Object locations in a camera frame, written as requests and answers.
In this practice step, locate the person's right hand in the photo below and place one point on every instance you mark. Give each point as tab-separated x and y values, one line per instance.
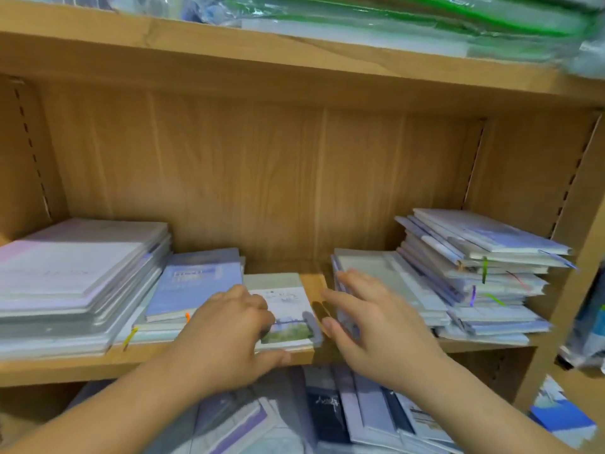
388	335

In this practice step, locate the person's left hand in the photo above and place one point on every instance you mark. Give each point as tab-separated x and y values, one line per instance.
222	340

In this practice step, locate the white green picture notebook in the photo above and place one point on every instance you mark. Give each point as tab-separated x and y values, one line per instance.
293	312

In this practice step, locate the row of patterned notebooks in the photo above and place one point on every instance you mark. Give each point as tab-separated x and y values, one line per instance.
350	411

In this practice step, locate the pile of small notebooks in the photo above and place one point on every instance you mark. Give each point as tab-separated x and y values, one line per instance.
482	260

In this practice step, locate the stack of large blue notebooks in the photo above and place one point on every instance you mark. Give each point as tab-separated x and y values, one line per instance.
66	279

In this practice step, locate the wooden shelf unit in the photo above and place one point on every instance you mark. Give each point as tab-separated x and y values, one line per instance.
236	61

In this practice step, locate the person's right forearm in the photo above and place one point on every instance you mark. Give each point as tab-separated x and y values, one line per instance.
492	416

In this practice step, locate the person's left forearm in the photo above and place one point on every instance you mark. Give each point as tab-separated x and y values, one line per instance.
94	416

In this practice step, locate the blue white small box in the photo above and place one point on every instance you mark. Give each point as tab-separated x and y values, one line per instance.
562	411

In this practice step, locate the white blue standing pouch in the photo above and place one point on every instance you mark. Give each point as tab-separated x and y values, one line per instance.
591	321

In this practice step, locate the stack of green edged packets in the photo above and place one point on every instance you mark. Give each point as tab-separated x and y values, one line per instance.
378	19

